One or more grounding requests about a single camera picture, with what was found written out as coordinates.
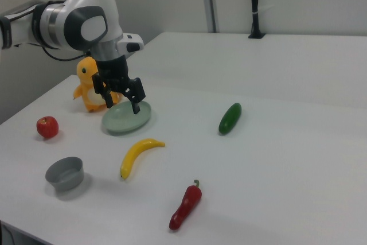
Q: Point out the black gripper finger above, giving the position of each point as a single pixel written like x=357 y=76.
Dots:
x=137 y=93
x=109 y=98

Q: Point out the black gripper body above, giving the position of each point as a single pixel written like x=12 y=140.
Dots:
x=113 y=70

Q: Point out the red apple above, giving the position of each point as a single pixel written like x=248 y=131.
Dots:
x=47 y=127

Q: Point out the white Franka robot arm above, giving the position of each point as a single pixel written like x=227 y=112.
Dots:
x=86 y=7

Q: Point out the grey bowl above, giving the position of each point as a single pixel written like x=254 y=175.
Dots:
x=67 y=179

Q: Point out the pale green plate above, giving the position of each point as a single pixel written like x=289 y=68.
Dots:
x=123 y=121

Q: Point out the orange plush toy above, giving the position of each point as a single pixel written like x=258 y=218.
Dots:
x=86 y=84

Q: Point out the yellow banana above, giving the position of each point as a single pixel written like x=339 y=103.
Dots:
x=134 y=151

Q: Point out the green cucumber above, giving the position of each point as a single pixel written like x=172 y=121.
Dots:
x=230 y=118

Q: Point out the red chili pepper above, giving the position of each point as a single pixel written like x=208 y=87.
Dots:
x=187 y=205

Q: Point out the white zip tie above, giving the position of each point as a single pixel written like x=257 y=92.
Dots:
x=265 y=9

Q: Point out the grey partition post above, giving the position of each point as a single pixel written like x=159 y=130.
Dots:
x=209 y=1

